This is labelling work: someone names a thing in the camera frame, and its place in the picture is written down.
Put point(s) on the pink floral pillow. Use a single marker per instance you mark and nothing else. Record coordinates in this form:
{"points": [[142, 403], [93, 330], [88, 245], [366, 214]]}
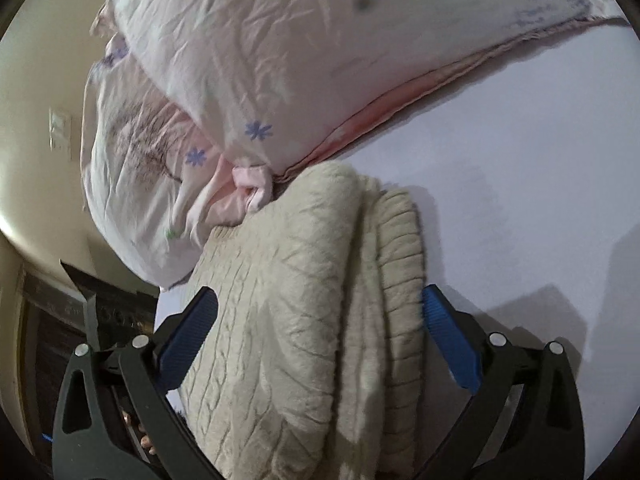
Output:
{"points": [[199, 107]]}

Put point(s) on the dark wooden cabinet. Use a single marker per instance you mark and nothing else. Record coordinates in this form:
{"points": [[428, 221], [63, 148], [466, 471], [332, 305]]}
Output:
{"points": [[52, 325]]}

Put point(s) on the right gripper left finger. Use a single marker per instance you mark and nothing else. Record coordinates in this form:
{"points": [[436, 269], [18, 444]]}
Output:
{"points": [[90, 439]]}

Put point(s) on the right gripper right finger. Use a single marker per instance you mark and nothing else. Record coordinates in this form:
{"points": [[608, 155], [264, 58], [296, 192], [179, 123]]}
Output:
{"points": [[523, 419]]}

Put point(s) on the lavender bed sheet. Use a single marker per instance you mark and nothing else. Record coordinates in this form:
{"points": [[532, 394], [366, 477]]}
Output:
{"points": [[525, 180]]}

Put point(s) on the person's right hand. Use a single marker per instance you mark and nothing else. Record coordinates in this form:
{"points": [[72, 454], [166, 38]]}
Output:
{"points": [[144, 444]]}

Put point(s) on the cream cable-knit sweater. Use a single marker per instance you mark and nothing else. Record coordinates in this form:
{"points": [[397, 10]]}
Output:
{"points": [[312, 369]]}

